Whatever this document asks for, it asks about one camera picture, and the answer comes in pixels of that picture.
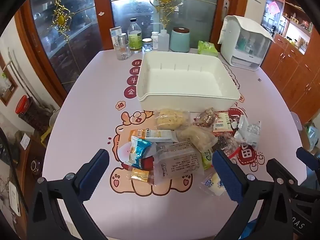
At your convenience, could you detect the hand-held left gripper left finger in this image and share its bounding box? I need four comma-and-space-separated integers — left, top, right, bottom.
26, 149, 110, 240

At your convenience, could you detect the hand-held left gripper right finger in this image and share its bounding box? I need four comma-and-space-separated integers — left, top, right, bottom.
212, 149, 295, 240

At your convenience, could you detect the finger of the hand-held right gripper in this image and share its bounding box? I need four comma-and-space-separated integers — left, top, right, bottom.
266, 158, 300, 187
296, 147, 320, 172

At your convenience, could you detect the round white blue packet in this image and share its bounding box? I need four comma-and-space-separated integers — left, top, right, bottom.
199, 171, 229, 197

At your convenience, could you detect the green snack packet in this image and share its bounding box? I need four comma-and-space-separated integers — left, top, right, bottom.
201, 149, 214, 170

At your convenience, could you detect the clear dark red packet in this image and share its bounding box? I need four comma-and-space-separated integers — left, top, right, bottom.
215, 135, 242, 159

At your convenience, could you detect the gold candy packet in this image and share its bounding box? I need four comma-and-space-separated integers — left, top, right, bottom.
130, 168, 150, 182

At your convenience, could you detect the pale pastry clear packet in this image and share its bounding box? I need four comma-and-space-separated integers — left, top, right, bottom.
178, 126, 218, 153

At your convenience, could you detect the blue white snack packet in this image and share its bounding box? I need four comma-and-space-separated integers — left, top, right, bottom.
124, 135, 152, 169

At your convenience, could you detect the large translucent printed packet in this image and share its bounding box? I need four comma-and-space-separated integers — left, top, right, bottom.
152, 141, 204, 187

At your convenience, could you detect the red white label packet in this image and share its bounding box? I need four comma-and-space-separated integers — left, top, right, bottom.
212, 111, 233, 133

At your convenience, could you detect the red snack packet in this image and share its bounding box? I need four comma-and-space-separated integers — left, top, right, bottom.
142, 155, 157, 185

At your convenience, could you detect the brown nut bar packet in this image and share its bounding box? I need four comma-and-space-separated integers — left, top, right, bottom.
192, 107, 217, 128

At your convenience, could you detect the orange white oat bar packet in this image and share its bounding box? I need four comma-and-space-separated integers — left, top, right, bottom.
130, 129, 179, 143

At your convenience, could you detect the yellow cake clear packet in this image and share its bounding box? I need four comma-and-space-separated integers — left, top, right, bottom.
153, 108, 191, 130

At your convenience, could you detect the white plastic bin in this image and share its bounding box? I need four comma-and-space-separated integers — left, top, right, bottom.
136, 51, 240, 112

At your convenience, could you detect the brown wooden cabinet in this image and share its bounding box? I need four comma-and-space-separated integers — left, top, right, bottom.
260, 0, 320, 123

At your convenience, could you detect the red lid jar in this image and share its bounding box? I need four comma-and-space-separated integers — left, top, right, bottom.
15, 95, 47, 130

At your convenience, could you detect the white storage organiser box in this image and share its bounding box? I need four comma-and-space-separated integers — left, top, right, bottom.
220, 17, 272, 72

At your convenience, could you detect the clear glass cup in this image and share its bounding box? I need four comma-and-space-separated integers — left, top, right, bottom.
114, 42, 132, 60

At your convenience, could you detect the green tissue pack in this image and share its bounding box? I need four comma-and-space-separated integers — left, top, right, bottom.
197, 41, 219, 57

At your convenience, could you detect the wooden framed glass door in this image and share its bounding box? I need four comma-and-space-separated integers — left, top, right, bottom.
15, 0, 112, 100
95, 0, 240, 52

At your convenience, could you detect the metal capped glass cylinder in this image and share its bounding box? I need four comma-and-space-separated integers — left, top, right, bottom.
117, 33, 128, 55

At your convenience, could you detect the small glass jar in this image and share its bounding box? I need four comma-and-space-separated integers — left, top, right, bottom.
142, 38, 153, 52

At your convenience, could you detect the glass bottle with green label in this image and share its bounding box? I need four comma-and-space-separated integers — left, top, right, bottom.
127, 18, 143, 53

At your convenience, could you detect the white blue carton box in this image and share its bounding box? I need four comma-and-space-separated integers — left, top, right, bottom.
109, 27, 123, 45

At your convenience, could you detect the mint canister with brown lid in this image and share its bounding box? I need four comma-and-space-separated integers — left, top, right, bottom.
169, 27, 191, 53

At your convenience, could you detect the small white pill bottle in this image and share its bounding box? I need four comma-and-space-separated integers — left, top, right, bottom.
151, 31, 160, 50

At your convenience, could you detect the white squeeze wash bottle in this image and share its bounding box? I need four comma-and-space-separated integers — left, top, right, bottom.
150, 22, 170, 50

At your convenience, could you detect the red hanging decoration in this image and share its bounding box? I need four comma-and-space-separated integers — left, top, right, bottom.
266, 1, 282, 15

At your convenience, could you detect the small gold door ornament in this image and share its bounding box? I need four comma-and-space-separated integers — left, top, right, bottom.
51, 0, 73, 40

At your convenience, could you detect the wooden wall niche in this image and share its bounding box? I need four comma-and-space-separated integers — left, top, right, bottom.
0, 55, 18, 105

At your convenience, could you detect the silver door handle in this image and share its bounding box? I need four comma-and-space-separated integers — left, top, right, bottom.
221, 0, 230, 22

